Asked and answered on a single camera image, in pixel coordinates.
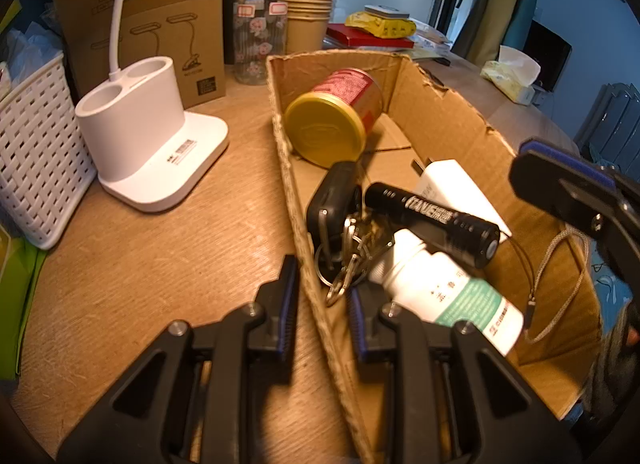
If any black monitor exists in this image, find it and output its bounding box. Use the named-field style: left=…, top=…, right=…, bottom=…
left=522, top=20, right=573, bottom=92

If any red can with gold lid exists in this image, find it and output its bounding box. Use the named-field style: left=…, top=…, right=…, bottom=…
left=284, top=68, right=385, bottom=169

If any white woven plastic basket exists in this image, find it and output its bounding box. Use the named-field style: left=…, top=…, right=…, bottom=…
left=0, top=51, right=97, bottom=251

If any white pill bottle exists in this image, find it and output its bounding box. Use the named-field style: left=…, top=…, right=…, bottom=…
left=367, top=229, right=525, bottom=357

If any pile of white booklets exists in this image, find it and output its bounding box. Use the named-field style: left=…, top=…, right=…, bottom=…
left=412, top=21, right=452, bottom=54

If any white charger plug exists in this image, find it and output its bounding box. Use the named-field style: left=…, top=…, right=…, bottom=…
left=411, top=159, right=512, bottom=239

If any blue patterned cloth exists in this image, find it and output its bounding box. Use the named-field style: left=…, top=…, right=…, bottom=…
left=587, top=244, right=633, bottom=309

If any white desk lamp base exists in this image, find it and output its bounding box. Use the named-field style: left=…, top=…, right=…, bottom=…
left=75, top=0, right=230, bottom=213

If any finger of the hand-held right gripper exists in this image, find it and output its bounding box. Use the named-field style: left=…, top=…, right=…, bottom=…
left=508, top=139, right=640, bottom=289

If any red book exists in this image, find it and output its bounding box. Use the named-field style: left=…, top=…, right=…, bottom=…
left=326, top=24, right=416, bottom=49

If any bunch of metal keys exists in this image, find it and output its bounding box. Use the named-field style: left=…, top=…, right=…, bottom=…
left=315, top=214, right=396, bottom=307

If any green bag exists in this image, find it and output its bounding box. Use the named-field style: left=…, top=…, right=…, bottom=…
left=0, top=224, right=51, bottom=382

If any brown cardboard box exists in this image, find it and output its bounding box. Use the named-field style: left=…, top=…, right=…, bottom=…
left=265, top=50, right=603, bottom=464

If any grey radiator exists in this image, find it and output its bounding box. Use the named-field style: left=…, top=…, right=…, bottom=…
left=574, top=82, right=640, bottom=175

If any brown lamp packaging carton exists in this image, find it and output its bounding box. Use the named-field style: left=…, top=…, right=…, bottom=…
left=52, top=0, right=236, bottom=109

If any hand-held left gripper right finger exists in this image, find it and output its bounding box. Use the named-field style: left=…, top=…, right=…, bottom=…
left=346, top=286, right=586, bottom=464

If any yellow snack packet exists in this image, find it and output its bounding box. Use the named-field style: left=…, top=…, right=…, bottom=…
left=345, top=11, right=417, bottom=39

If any small grey box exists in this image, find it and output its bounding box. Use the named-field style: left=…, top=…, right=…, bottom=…
left=364, top=4, right=410, bottom=18

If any floral print drinking glass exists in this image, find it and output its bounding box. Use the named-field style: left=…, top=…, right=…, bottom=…
left=233, top=0, right=290, bottom=85

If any black flashlight with strap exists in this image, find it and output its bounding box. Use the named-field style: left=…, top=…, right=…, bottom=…
left=363, top=182, right=592, bottom=345

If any black car key fob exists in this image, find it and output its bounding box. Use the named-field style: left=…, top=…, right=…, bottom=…
left=306, top=161, right=363, bottom=255

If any stack of brown paper cups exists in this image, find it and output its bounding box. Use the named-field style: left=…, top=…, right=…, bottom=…
left=276, top=0, right=333, bottom=54

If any clear plastic bag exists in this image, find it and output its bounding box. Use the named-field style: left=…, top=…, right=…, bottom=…
left=0, top=21, right=66, bottom=89

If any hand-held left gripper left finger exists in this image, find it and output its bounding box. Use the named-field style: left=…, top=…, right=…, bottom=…
left=56, top=254, right=301, bottom=464

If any yellow tissue pack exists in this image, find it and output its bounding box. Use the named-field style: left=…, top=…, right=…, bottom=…
left=480, top=45, right=542, bottom=105

